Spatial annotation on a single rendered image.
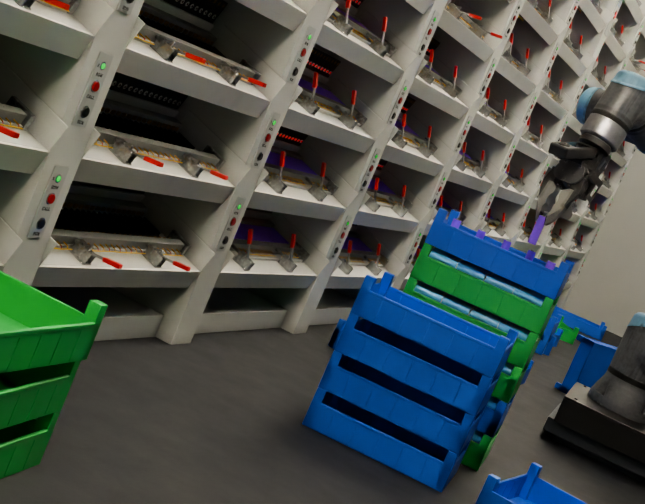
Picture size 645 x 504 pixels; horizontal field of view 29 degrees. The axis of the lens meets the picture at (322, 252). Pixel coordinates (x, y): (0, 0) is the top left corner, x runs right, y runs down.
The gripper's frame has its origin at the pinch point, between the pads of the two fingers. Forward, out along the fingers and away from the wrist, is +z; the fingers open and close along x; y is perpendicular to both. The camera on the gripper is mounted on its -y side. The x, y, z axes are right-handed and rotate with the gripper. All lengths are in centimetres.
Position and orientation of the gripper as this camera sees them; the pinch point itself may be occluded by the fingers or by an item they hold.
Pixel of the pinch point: (543, 216)
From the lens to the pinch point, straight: 269.1
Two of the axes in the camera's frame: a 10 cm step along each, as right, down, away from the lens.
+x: -6.5, -3.6, 6.7
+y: 5.3, 4.2, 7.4
